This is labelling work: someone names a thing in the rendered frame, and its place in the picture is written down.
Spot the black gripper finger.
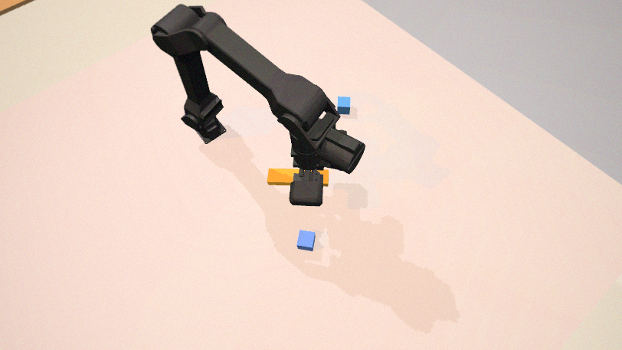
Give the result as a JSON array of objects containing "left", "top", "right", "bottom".
[{"left": 293, "top": 173, "right": 323, "bottom": 183}]

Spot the orange bar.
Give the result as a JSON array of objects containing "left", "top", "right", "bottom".
[{"left": 267, "top": 168, "right": 329, "bottom": 187}]

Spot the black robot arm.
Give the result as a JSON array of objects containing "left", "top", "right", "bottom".
[{"left": 151, "top": 4, "right": 365, "bottom": 174}]

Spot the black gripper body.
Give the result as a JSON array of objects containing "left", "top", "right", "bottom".
[{"left": 289, "top": 146, "right": 323, "bottom": 207}]

